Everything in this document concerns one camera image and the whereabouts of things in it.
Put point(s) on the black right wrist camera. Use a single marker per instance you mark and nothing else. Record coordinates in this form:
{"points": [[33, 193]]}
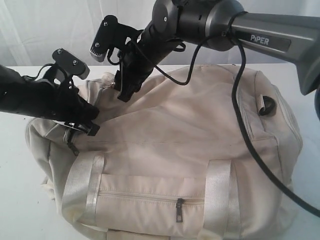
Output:
{"points": [[112, 35]]}

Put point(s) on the white backdrop curtain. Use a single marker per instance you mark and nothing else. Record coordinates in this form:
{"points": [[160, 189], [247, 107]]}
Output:
{"points": [[30, 30]]}

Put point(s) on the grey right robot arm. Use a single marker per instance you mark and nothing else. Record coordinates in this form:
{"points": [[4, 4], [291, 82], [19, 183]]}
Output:
{"points": [[220, 25]]}

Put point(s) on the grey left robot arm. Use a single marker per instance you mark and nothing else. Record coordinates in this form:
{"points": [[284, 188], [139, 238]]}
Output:
{"points": [[11, 95]]}

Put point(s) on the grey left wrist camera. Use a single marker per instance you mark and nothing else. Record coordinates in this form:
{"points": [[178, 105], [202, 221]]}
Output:
{"points": [[70, 63]]}

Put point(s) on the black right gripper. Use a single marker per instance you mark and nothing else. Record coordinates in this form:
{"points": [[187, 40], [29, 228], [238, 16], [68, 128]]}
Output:
{"points": [[136, 65]]}

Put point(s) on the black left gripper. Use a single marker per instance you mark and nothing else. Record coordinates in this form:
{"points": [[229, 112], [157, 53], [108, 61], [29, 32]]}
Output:
{"points": [[44, 99]]}

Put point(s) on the cream duffel bag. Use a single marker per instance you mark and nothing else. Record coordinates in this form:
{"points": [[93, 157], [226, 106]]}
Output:
{"points": [[171, 163]]}

